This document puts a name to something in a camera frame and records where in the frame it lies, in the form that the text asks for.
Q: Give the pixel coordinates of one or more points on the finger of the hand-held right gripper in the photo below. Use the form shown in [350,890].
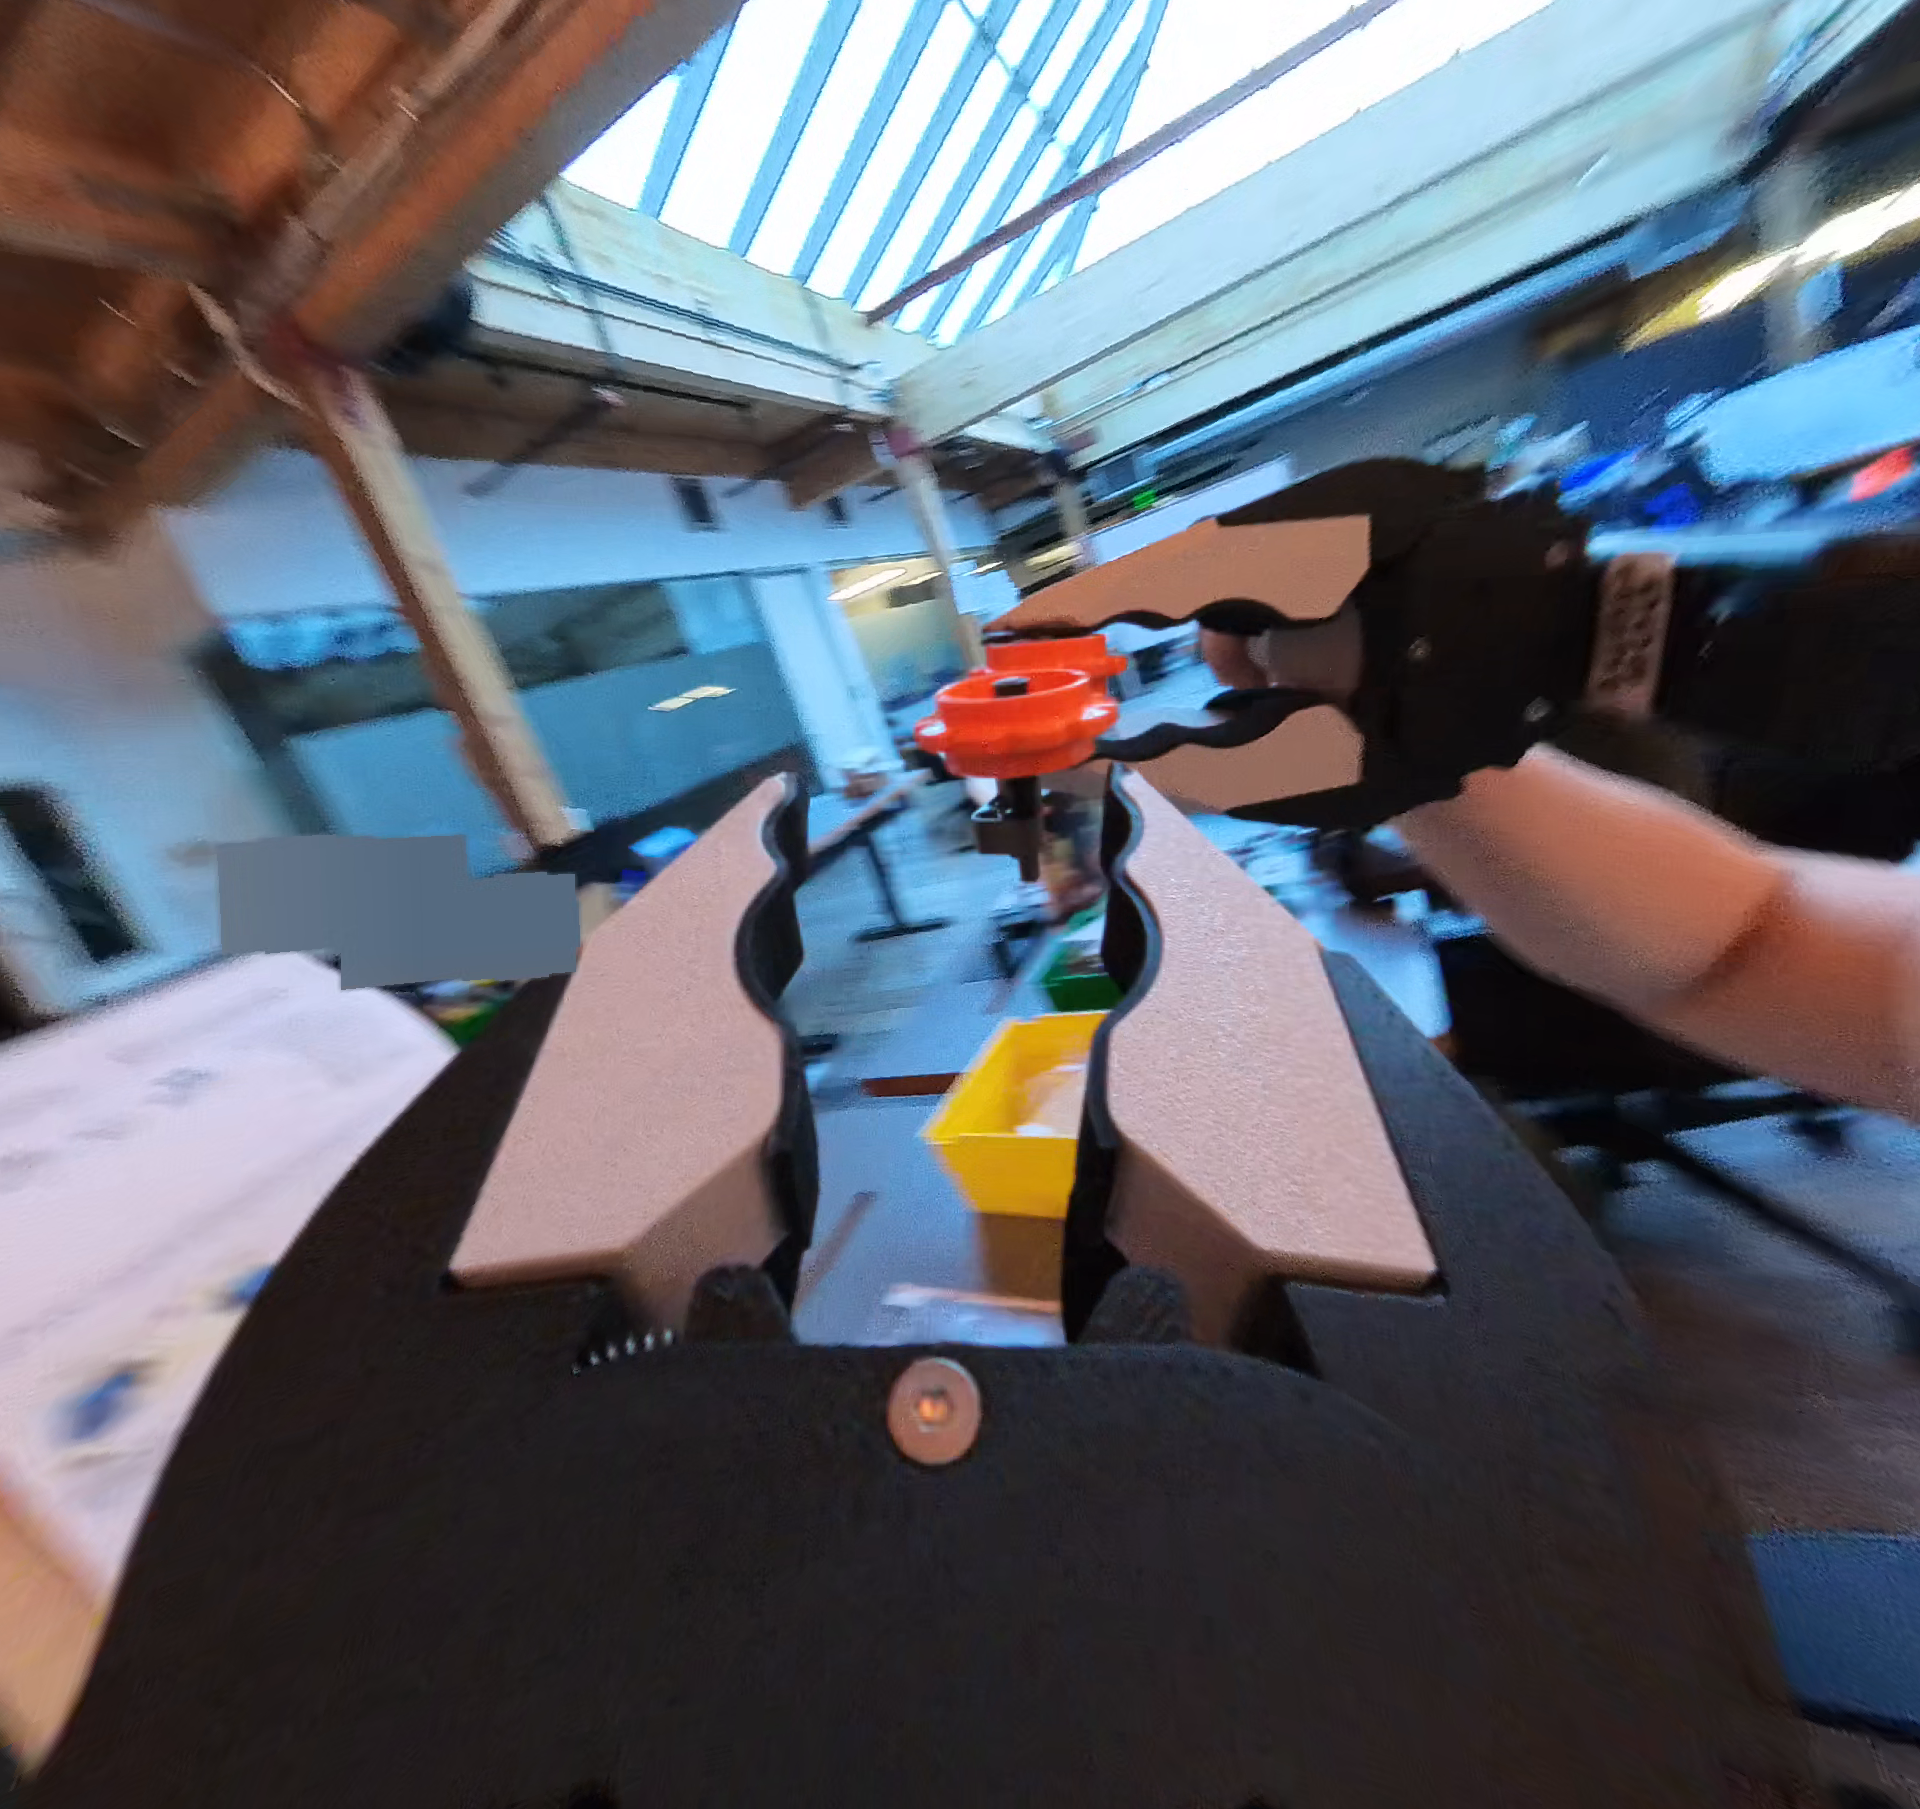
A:
[1245,570]
[1277,767]

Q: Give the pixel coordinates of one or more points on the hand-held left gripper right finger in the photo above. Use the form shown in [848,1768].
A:
[1261,1104]

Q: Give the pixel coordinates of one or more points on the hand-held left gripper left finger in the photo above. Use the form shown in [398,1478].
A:
[647,1088]

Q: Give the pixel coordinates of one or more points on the orange wheeled grey toy assembly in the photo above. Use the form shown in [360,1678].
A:
[1004,726]

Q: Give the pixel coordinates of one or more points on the yellow plastic bin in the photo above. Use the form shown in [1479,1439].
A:
[1004,1119]

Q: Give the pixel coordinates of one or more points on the white instruction board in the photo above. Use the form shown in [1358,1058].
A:
[183,1165]

